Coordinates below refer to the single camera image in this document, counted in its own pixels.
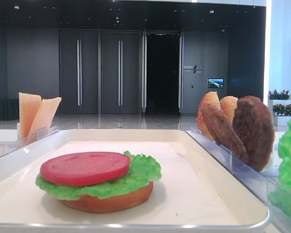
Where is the green lettuce leaf on tray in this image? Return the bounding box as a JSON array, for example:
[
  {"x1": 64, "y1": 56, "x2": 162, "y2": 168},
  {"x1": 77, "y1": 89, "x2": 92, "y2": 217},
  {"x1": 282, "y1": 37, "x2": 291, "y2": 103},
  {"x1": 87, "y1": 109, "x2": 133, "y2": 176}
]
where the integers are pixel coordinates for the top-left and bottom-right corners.
[{"x1": 35, "y1": 150, "x2": 162, "y2": 200}]

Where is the white rectangular tray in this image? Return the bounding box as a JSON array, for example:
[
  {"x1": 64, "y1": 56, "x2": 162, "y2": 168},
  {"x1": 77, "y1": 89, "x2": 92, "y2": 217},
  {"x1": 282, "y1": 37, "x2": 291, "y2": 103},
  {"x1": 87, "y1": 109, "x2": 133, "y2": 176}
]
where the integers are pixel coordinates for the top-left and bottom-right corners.
[{"x1": 0, "y1": 129, "x2": 271, "y2": 233}]

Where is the sesame bun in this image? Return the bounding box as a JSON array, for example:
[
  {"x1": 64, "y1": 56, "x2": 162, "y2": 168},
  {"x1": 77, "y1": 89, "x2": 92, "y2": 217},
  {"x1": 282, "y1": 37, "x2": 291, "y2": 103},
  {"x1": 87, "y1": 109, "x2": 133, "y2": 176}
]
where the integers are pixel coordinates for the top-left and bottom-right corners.
[
  {"x1": 197, "y1": 91, "x2": 221, "y2": 141},
  {"x1": 220, "y1": 96, "x2": 238, "y2": 124}
]

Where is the green lettuce leaf standing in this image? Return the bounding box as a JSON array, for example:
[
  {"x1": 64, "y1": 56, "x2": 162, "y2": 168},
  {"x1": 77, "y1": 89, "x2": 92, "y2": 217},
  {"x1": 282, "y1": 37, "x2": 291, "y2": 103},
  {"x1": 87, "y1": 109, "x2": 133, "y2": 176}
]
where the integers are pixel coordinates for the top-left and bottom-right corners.
[{"x1": 269, "y1": 119, "x2": 291, "y2": 217}]

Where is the small wall display screen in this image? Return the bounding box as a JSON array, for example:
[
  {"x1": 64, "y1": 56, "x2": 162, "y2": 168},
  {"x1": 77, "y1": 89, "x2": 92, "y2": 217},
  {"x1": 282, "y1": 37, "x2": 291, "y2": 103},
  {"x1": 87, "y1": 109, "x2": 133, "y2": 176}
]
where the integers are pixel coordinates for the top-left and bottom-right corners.
[{"x1": 208, "y1": 79, "x2": 224, "y2": 88}]

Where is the clear acrylic rack right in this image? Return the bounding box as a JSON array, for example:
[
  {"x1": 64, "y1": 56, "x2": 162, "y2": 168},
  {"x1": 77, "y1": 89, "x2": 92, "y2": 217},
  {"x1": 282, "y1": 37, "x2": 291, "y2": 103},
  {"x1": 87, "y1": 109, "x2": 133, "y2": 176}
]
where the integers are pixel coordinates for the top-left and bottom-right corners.
[{"x1": 187, "y1": 127, "x2": 291, "y2": 233}]

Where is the orange cheese slice left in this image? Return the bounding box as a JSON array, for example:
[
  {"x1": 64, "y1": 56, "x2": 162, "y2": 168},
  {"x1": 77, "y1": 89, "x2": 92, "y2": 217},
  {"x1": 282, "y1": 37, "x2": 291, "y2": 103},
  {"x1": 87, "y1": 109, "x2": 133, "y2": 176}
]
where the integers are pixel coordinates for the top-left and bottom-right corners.
[{"x1": 18, "y1": 93, "x2": 42, "y2": 139}]

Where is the orange cheese slice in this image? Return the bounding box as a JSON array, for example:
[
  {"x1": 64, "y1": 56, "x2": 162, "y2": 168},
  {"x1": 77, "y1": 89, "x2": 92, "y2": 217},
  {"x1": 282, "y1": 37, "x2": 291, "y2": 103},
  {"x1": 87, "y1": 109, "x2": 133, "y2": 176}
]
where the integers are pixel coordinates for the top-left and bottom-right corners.
[
  {"x1": 28, "y1": 97, "x2": 62, "y2": 136},
  {"x1": 18, "y1": 93, "x2": 42, "y2": 139}
]

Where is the sesame bun top left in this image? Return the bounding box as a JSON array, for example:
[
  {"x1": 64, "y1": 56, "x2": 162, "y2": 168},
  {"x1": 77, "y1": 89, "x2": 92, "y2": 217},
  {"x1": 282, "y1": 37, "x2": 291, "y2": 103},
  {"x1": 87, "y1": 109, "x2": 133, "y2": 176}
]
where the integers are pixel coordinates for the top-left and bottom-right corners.
[{"x1": 197, "y1": 91, "x2": 221, "y2": 141}]

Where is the clear acrylic rack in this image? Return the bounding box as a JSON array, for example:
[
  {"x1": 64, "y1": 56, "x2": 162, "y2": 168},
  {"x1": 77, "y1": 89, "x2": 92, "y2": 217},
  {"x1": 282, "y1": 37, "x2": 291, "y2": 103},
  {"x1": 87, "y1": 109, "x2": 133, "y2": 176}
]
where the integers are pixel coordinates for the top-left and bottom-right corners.
[
  {"x1": 187, "y1": 127, "x2": 291, "y2": 233},
  {"x1": 0, "y1": 126, "x2": 58, "y2": 158}
]

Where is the flower planter box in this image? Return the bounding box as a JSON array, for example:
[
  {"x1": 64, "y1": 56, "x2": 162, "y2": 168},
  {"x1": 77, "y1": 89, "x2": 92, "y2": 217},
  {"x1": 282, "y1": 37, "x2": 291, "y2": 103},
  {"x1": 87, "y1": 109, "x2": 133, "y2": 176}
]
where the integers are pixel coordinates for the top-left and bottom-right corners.
[{"x1": 268, "y1": 89, "x2": 291, "y2": 126}]

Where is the red tomato slice on tray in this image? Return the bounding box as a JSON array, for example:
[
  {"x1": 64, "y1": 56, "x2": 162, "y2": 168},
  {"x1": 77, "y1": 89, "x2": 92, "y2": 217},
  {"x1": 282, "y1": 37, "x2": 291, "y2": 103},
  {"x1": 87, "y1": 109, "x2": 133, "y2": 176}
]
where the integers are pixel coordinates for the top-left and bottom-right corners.
[{"x1": 40, "y1": 151, "x2": 130, "y2": 186}]

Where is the bottom bun slice on tray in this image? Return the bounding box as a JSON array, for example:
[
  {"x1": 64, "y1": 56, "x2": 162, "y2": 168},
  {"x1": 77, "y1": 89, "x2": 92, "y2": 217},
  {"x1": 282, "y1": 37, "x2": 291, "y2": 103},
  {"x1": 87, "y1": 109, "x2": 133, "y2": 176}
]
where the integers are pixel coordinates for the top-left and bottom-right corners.
[{"x1": 60, "y1": 182, "x2": 154, "y2": 214}]

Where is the sesame bun top right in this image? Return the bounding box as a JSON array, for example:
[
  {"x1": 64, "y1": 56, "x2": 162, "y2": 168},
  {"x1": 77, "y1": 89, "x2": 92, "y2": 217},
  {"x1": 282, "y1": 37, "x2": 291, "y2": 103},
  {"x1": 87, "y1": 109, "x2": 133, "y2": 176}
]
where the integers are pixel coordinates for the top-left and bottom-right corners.
[{"x1": 220, "y1": 96, "x2": 238, "y2": 124}]

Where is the orange cheese slice right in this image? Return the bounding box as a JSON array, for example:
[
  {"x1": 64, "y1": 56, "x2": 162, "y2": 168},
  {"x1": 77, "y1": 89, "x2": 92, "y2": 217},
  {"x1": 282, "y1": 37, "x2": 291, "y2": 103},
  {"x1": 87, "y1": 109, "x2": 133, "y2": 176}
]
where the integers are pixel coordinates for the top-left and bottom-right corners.
[{"x1": 28, "y1": 97, "x2": 62, "y2": 136}]

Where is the brown meat patty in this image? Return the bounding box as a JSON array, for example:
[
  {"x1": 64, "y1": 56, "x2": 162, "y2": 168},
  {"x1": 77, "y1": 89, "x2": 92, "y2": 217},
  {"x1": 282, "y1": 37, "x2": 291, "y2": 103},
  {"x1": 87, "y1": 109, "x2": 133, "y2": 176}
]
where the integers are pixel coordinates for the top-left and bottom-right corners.
[
  {"x1": 201, "y1": 103, "x2": 249, "y2": 163},
  {"x1": 232, "y1": 96, "x2": 275, "y2": 171}
]

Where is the clear acrylic rack left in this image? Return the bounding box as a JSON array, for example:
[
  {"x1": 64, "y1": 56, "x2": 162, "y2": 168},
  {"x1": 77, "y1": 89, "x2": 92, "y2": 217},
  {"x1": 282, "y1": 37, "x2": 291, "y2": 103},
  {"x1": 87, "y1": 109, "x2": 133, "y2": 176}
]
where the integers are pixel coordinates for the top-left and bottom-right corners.
[{"x1": 0, "y1": 126, "x2": 58, "y2": 158}]

